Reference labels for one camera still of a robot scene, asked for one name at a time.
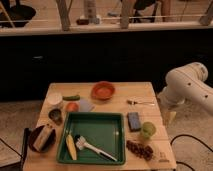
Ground black cable on floor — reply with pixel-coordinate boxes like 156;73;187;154
169;133;213;171

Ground black object at table edge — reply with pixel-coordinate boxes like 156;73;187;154
20;128;31;171

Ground white cup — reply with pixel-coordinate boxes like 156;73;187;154
46;92;63;108

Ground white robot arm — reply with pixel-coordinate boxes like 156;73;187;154
157;62;213;126

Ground silver metal fork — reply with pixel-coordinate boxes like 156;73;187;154
126;100;155;106

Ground red bowl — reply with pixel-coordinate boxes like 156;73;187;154
91;81;115;100

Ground green cucumber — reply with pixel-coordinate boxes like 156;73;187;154
63;95;80;101

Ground dark brown plate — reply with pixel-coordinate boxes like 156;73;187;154
28;125;56;153

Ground small dark metal cup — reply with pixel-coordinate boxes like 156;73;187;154
48;109;63;125

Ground green plastic tray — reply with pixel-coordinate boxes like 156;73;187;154
57;112;126;165

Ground bunch of dark grapes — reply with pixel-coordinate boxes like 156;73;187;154
126;140;153;161

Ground blue sponge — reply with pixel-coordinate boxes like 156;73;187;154
127;112;141;132

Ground green plastic cup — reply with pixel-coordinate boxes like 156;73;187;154
141;122;156;139

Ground orange tomato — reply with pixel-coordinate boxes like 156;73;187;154
66;102;79;112

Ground white dish brush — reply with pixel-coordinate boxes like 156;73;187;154
75;135;117;162

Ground slice of cake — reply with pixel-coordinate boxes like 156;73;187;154
33;124;53;152

